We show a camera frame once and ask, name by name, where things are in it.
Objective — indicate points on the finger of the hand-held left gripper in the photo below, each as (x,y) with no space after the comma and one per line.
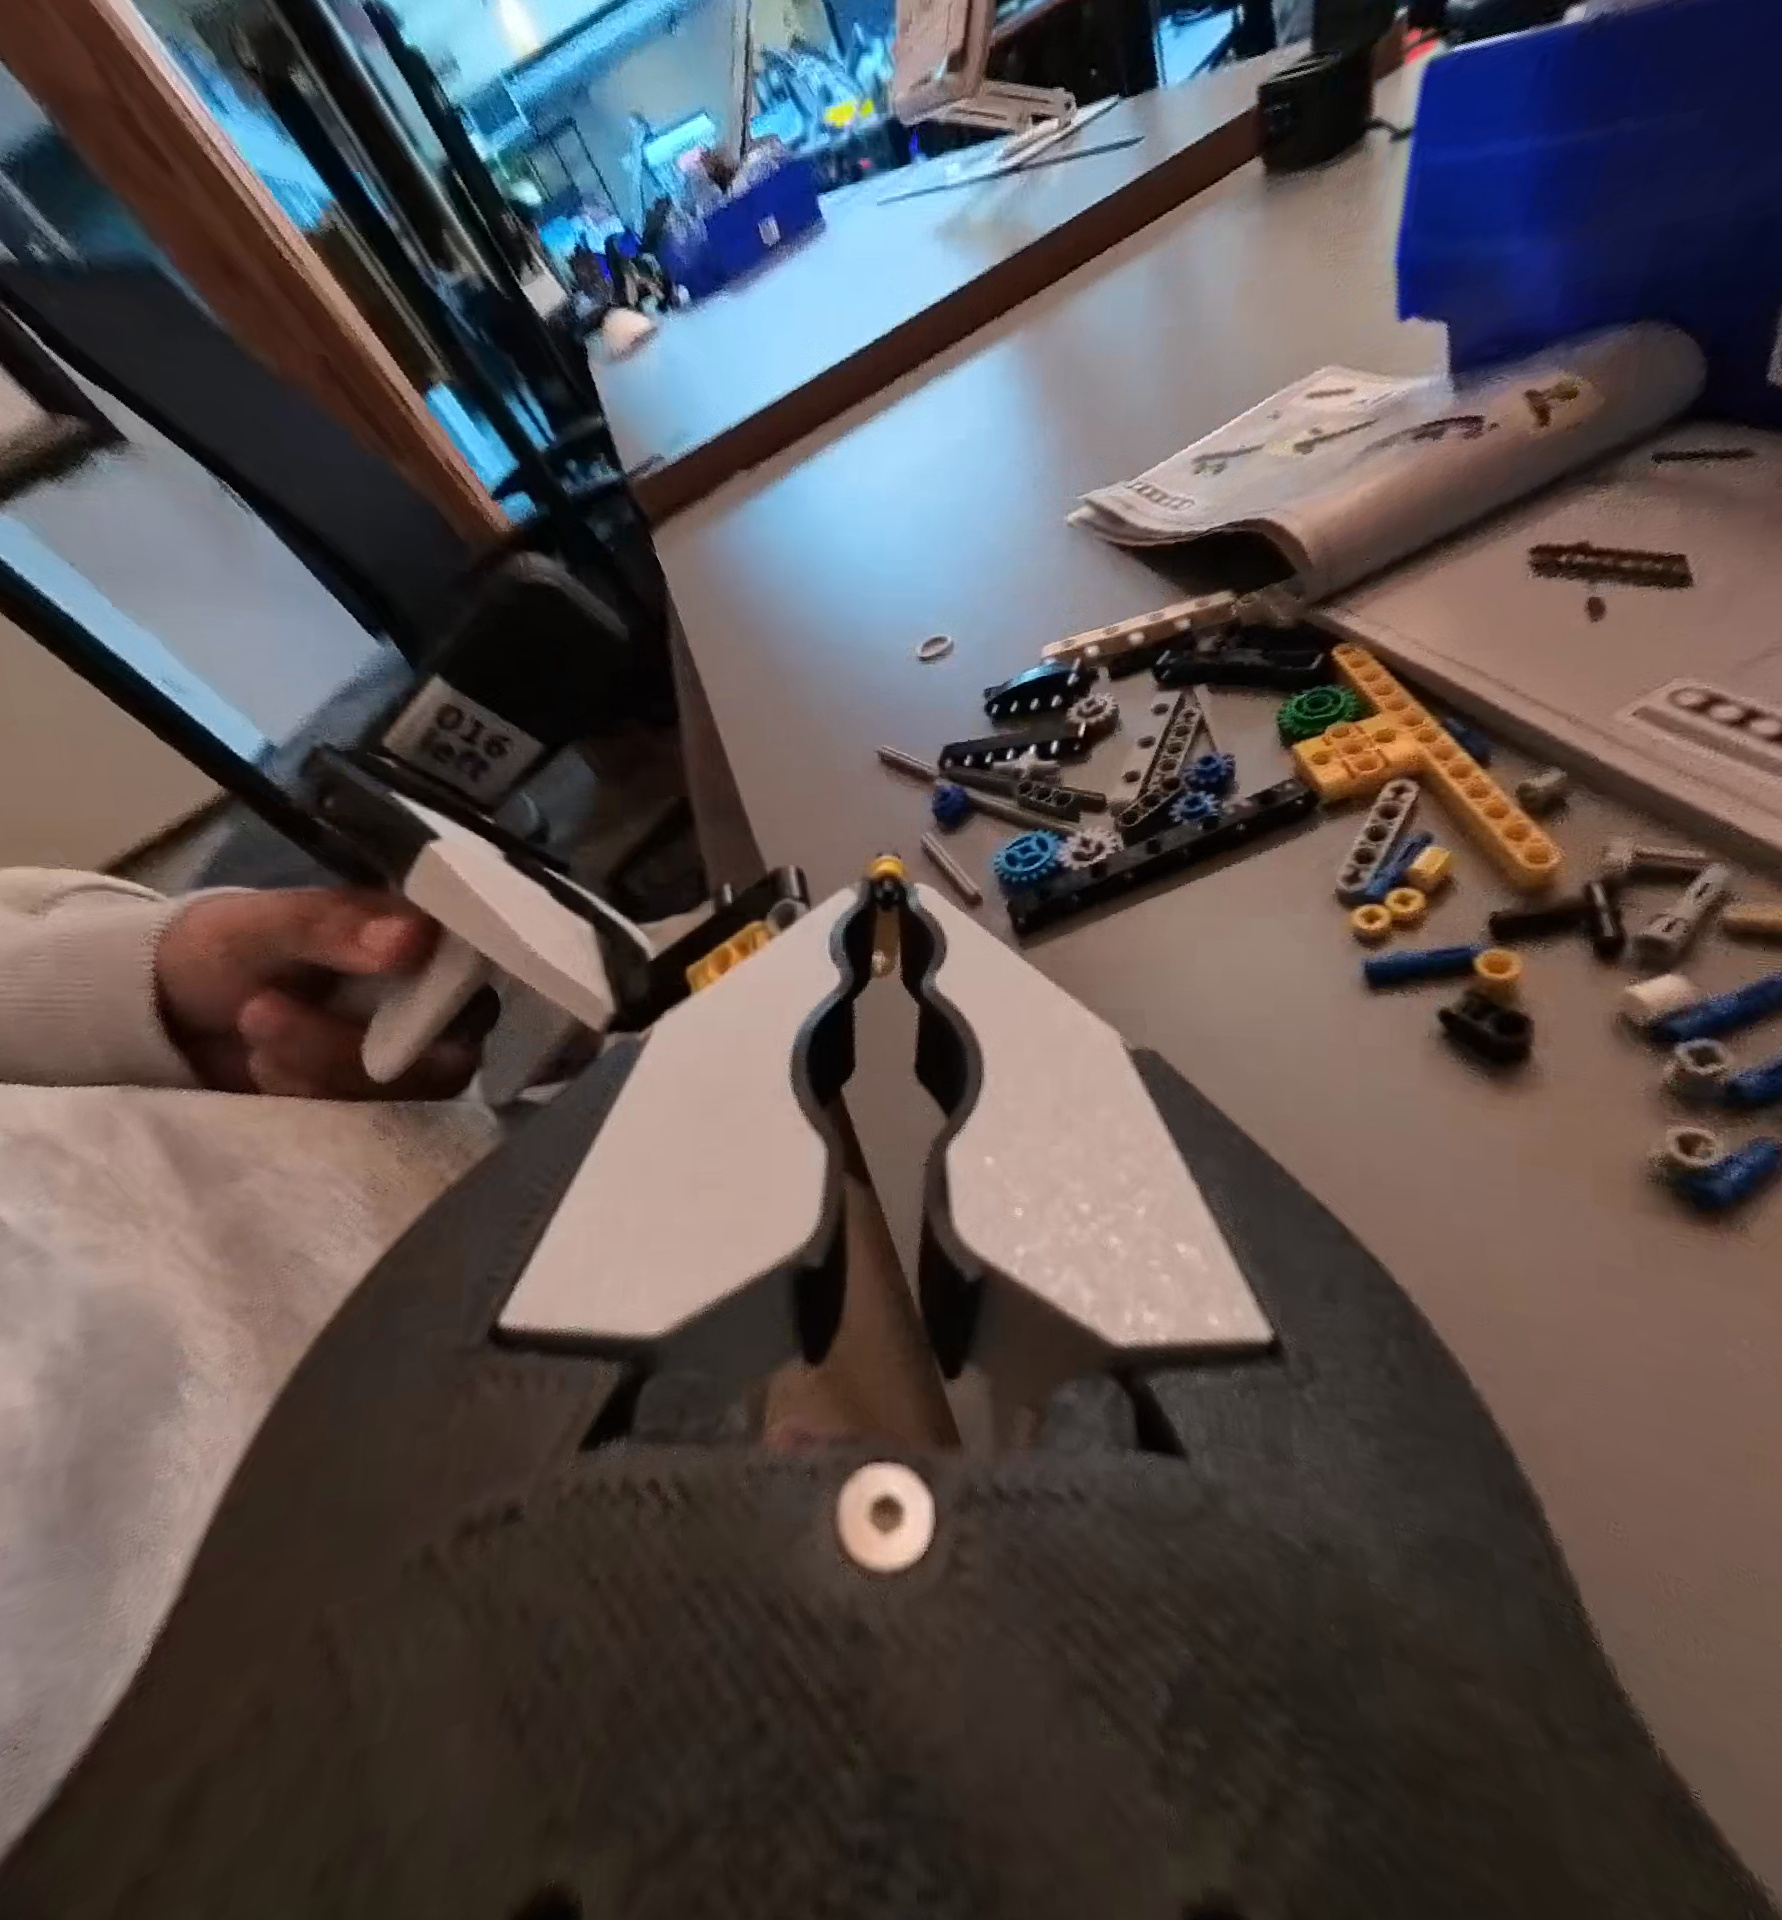
(530,938)

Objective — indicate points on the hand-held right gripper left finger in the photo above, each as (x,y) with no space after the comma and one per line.
(681,1171)

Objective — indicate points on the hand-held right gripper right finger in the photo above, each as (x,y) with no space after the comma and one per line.
(1101,1200)

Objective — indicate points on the black axle with yellow bush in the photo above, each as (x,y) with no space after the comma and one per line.
(888,871)

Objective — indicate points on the person's left forearm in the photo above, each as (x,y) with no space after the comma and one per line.
(52,976)

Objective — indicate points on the pile of loose lego pieces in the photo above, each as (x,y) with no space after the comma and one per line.
(1394,736)

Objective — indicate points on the lego instruction booklet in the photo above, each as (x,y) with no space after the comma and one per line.
(1431,480)

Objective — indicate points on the person's left hand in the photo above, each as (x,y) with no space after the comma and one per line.
(261,976)

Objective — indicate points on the black framed glass panel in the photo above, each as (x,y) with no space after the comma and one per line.
(155,706)

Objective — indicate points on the blue plastic storage bin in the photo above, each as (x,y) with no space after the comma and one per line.
(1582,180)
(764,233)

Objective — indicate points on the grey fleece jacket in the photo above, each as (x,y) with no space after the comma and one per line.
(155,1350)

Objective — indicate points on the thin metal rods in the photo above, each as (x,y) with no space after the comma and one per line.
(1010,169)

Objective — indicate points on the white folding stand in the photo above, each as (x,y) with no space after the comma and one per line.
(966,61)

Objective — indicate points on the small black box device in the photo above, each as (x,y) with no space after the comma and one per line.
(1318,113)

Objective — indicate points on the black metal door frame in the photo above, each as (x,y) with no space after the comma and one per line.
(425,227)

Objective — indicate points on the wooden frame beam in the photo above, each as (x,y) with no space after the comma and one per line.
(231,255)

